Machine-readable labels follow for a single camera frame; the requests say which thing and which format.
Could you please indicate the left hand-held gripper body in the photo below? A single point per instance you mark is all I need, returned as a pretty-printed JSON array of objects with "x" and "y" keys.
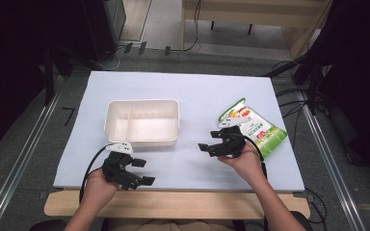
[{"x": 115, "y": 165}]

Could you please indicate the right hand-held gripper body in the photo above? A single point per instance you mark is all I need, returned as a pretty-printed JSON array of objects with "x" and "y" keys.
[{"x": 232, "y": 141}]

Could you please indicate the green white snack bag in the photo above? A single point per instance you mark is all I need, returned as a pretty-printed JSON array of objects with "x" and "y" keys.
[{"x": 265, "y": 131}]

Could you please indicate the white divided lunch box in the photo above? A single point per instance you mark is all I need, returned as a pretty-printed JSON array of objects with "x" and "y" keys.
[{"x": 154, "y": 125}]

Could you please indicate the person's right hand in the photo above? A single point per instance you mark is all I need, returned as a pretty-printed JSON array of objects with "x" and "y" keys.
[{"x": 245, "y": 165}]

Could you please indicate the person's left hand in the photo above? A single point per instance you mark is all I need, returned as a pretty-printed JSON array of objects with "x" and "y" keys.
[{"x": 98, "y": 189}]

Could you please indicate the wooden table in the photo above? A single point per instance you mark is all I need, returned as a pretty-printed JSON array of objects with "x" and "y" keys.
[{"x": 173, "y": 203}]

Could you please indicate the white table cover sheet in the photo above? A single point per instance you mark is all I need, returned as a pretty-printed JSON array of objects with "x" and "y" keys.
[{"x": 189, "y": 89}]

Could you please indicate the person's lap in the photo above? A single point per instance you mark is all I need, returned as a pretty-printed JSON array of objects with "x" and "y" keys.
[{"x": 173, "y": 226}]

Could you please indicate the light wooden bench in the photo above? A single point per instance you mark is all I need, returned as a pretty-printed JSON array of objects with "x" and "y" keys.
[{"x": 253, "y": 9}]

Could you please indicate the black cabinet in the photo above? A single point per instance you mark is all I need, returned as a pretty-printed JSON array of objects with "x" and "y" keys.
[{"x": 100, "y": 25}]

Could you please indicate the dark curtain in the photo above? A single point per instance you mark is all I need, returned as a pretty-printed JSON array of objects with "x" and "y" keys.
[
  {"x": 359, "y": 80},
  {"x": 9, "y": 64}
]

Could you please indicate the metal floor rail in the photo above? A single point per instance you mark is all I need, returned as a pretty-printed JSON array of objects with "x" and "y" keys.
[
  {"x": 11, "y": 180},
  {"x": 337, "y": 179}
]

